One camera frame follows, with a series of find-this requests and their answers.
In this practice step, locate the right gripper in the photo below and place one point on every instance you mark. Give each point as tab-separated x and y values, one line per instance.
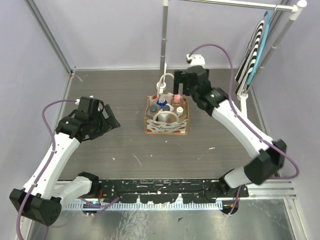
180	77

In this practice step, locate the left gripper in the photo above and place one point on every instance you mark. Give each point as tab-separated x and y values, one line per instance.
104	122

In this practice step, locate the pink pump soap bottle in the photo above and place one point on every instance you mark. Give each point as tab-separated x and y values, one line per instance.
177	101

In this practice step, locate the white bottle dark cap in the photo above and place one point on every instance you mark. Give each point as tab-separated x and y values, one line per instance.
168	108

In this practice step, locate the blue orange pump bottle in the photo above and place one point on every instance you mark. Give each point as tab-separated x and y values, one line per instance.
161	101

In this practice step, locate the clear square bottle black cap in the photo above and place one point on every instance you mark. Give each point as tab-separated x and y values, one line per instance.
152	111

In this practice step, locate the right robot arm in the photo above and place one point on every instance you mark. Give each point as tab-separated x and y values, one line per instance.
267	154

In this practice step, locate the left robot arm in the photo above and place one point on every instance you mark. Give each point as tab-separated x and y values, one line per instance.
38	200

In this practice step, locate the striped black white cloth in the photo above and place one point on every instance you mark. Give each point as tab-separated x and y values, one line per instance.
250	58

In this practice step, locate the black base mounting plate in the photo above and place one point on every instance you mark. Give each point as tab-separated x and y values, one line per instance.
160	191

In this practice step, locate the blue clothes hanger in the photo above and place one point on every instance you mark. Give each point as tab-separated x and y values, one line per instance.
267	18

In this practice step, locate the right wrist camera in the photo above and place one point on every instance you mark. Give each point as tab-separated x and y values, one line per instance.
195	60

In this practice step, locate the aluminium rail frame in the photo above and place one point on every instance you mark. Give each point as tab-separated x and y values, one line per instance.
270	190

